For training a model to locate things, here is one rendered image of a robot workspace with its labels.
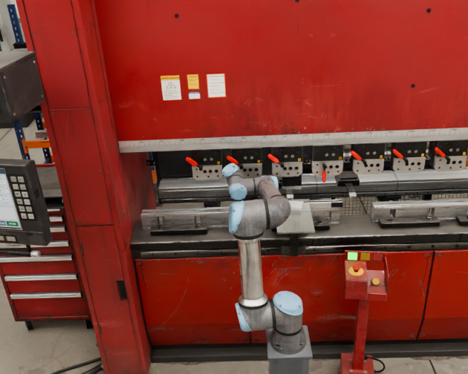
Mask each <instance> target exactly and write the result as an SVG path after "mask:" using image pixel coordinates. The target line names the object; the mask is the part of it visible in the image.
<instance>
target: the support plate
mask: <svg viewBox="0 0 468 374"><path fill-rule="evenodd" d="M301 211H311V208H310V205H309V203H305V204H302V210H301ZM298 233H315V229H314V225H313V219H312V215H311V212H301V214H290V216H289V217H288V219H287V220H286V221H285V222H284V223H283V224H282V225H280V226H278V227H277V234H298Z"/></svg>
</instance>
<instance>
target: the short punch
mask: <svg viewBox="0 0 468 374"><path fill-rule="evenodd" d="M301 188H302V175H300V176H299V177H282V189H301Z"/></svg>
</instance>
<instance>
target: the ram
mask: <svg viewBox="0 0 468 374"><path fill-rule="evenodd" d="M94 4H95V9H96V14H97V22H98V27H99V31H100V39H101V44H102V49H103V57H104V61H105V69H106V74H107V79H108V87H109V91H110V96H111V104H112V109H113V114H114V121H115V126H116V131H117V139H118V142H122V141H141V140H178V139H197V138H216V137H253V136H272V135H291V134H328V133H347V132H366V131H403V130H422V129H441V128H468V0H94ZM212 73H225V85H226V97H214V98H208V93H207V74H212ZM193 74H198V83H199V89H189V88H188V80H187V75H193ZM161 76H179V80H180V87H181V99H172V100H163V92H162V85H161V78H160V77H161ZM196 91H200V99H190V98H189V92H196ZM436 140H468V134H447V135H428V136H408V137H371V138H352V139H332V140H295V141H276V142H239V143H219V144H200V145H162V146H143V147H124V148H120V147H119V149H120V153H129V152H149V151H186V150H206V149H225V148H263V147H283V146H302V145H340V144H360V143H379V142H417V141H436Z"/></svg>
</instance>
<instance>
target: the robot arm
mask: <svg viewBox="0 0 468 374"><path fill-rule="evenodd" d="M222 174H223V175H224V177H225V178H226V179H227V184H228V187H229V192H230V195H231V197H232V198H233V199H234V200H239V201H240V202H235V203H232V204H231V205H230V211H229V230H230V233H232V234H233V237H234V238H235V239H236V240H237V241H238V254H239V263H240V273H241V291H242V295H241V296H240V297H239V299H238V303H236V304H235V307H236V311H237V314H238V320H239V323H240V327H241V330H242V331H244V332H249V331H251V332H253V331H256V330H263V329H273V330H272V332H271V334H270V344H271V346H272V348H274V350H275V351H277V352H279V353H281V354H284V355H294V354H297V353H299V352H301V351H303V349H304V348H305V346H306V343H307V338H306V334H305V331H304V330H303V327H302V313H303V307H302V300H301V298H300V297H299V296H298V295H296V294H294V293H292V292H288V291H282V292H278V293H277V294H275V295H274V297H273V298H272V299H267V296H266V295H265V294H264V291H263V279H262V267H261V246H260V238H261V237H262V236H263V235H264V230H265V229H274V228H276V227H278V226H280V225H282V224H283V223H284V222H285V221H286V220H287V219H288V217H289V216H290V211H291V206H290V202H289V200H288V199H287V198H286V197H285V196H283V195H281V193H280V192H279V190H278V189H279V185H278V180H277V177H275V176H267V177H255V178H247V179H246V178H245V177H244V175H243V174H242V173H241V171H240V170H239V168H238V167H237V166H236V164H234V163H230V164H229V165H226V166H225V167H224V169H223V171H222ZM258 196H262V198H263V199H261V200H260V199H259V198H258Z"/></svg>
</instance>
